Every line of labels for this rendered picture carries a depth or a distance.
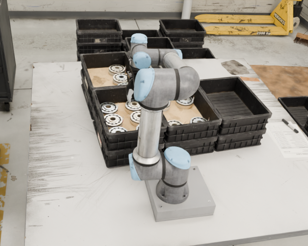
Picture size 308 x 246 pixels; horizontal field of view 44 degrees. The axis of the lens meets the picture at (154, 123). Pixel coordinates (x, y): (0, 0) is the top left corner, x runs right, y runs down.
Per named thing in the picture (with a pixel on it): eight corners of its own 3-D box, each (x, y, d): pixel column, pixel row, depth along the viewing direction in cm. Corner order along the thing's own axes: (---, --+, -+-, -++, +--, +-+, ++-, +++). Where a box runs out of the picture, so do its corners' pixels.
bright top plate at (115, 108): (120, 112, 206) (120, 111, 205) (101, 114, 202) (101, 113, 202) (114, 101, 213) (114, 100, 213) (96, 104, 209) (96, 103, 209)
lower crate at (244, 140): (262, 146, 219) (268, 130, 212) (214, 153, 210) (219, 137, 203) (230, 106, 248) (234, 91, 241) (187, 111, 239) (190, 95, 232)
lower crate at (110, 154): (163, 162, 201) (165, 144, 194) (106, 171, 192) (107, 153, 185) (141, 116, 230) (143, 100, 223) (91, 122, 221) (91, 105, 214)
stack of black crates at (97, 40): (116, 60, 395) (118, 18, 368) (120, 75, 372) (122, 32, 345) (76, 61, 386) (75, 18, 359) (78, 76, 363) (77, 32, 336)
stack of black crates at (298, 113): (324, 146, 316) (335, 124, 302) (291, 148, 309) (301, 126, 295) (299, 116, 346) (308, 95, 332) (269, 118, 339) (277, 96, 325)
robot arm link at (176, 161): (190, 185, 167) (195, 161, 159) (160, 186, 165) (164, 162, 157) (185, 166, 177) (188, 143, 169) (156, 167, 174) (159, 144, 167)
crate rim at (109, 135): (167, 131, 188) (168, 128, 187) (107, 139, 179) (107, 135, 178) (144, 87, 218) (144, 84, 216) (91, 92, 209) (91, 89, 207)
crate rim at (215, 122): (222, 124, 197) (223, 120, 196) (167, 131, 188) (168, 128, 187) (192, 83, 227) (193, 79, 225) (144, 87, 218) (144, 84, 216)
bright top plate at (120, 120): (124, 125, 197) (124, 124, 197) (104, 127, 194) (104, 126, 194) (120, 113, 205) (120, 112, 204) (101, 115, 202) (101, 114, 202)
